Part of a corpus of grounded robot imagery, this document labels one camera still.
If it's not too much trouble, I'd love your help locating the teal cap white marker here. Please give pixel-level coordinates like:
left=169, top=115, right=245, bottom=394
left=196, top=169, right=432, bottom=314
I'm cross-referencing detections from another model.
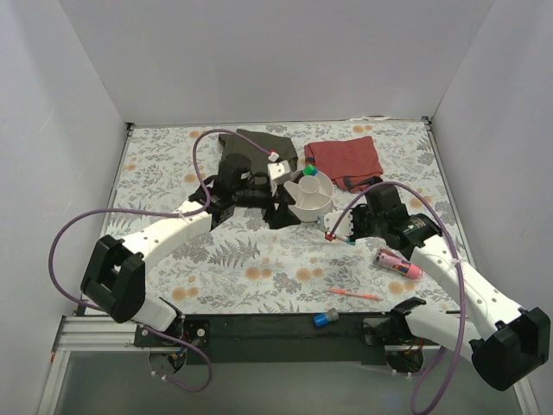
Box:
left=335, top=235, right=356, bottom=246

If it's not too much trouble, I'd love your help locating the green cap black highlighter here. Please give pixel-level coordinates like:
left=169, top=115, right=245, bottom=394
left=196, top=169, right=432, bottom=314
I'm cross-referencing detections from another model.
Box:
left=298, top=168, right=317, bottom=179

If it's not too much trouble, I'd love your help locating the orange pink pen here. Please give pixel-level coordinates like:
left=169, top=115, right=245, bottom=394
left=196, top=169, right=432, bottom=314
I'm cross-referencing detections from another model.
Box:
left=328, top=288, right=381, bottom=301

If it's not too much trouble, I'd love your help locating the blue and grey stubby marker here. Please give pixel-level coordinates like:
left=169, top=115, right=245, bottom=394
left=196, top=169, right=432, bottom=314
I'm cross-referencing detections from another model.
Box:
left=313, top=308, right=339, bottom=328

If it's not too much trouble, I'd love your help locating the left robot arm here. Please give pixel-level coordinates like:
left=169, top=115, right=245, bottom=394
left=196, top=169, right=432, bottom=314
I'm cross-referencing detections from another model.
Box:
left=80, top=154, right=300, bottom=346

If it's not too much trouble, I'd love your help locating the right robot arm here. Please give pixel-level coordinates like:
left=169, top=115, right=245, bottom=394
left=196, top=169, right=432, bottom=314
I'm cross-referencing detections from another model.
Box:
left=330, top=182, right=551, bottom=391

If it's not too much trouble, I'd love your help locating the white round divided organizer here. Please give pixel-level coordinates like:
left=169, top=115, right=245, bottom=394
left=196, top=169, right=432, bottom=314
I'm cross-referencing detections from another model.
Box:
left=283, top=170, right=334, bottom=222

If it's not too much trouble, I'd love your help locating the pink pencil case tube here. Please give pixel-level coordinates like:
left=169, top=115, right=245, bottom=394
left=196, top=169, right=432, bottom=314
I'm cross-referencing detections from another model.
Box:
left=373, top=248, right=423, bottom=280

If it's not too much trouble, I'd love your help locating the olive green folded cloth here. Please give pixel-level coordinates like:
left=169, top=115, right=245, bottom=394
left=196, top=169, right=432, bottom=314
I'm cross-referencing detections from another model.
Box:
left=218, top=129, right=299, bottom=184

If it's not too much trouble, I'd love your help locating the red folded cloth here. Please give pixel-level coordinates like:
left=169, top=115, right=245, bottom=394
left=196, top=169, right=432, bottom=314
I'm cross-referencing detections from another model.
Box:
left=304, top=136, right=384, bottom=193

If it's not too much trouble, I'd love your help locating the floral table mat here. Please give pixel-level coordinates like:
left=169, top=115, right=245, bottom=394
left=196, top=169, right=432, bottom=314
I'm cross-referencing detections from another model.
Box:
left=104, top=121, right=467, bottom=314

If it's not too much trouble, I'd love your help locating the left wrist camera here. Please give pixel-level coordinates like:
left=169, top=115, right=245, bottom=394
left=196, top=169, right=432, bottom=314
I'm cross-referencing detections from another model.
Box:
left=267, top=160, right=291, bottom=195

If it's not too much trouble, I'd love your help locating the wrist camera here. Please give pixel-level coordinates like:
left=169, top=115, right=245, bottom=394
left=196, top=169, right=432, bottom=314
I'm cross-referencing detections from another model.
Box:
left=317, top=212, right=353, bottom=239
left=267, top=160, right=291, bottom=195

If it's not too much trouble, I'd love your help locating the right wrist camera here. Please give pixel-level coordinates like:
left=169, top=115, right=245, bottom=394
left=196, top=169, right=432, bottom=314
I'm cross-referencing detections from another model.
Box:
left=317, top=212, right=353, bottom=239

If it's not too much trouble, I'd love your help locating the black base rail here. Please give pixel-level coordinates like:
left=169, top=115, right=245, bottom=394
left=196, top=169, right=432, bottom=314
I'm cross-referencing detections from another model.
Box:
left=134, top=310, right=429, bottom=367

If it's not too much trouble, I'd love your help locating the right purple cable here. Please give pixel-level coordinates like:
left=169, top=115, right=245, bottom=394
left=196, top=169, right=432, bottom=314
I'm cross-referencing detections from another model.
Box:
left=326, top=181, right=467, bottom=415

